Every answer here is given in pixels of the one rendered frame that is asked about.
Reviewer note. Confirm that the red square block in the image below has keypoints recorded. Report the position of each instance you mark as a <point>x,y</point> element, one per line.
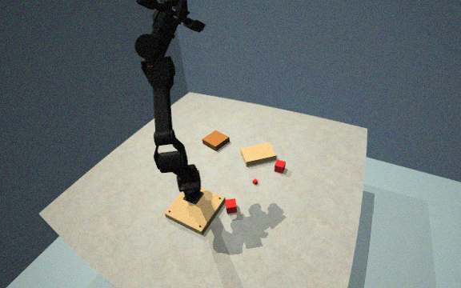
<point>280,166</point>
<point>231,206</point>

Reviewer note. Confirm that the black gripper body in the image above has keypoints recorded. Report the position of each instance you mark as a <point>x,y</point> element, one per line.
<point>166,24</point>

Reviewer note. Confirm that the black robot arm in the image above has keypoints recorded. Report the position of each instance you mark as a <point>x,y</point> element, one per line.
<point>160,74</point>

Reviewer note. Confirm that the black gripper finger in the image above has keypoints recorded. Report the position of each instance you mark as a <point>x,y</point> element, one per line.
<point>182,5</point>
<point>172,2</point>

